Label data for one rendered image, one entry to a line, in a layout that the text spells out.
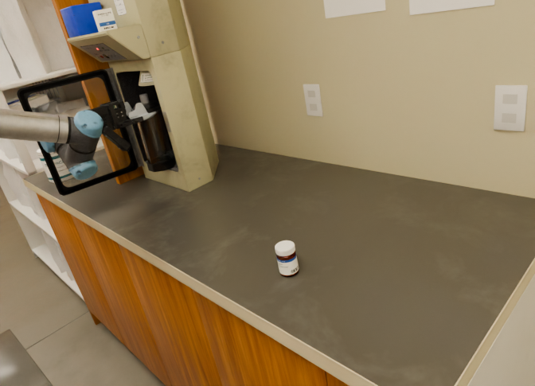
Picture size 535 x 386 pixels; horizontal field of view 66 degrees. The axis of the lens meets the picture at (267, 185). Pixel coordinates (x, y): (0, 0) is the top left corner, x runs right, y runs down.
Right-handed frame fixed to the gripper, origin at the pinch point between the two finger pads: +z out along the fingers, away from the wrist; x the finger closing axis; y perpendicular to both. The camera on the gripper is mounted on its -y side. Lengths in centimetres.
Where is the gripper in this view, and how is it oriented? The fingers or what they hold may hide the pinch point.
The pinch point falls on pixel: (147, 114)
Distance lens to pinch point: 153.8
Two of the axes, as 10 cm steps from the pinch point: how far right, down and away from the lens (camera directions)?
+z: 7.0, -4.0, 5.9
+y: -1.8, -9.0, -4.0
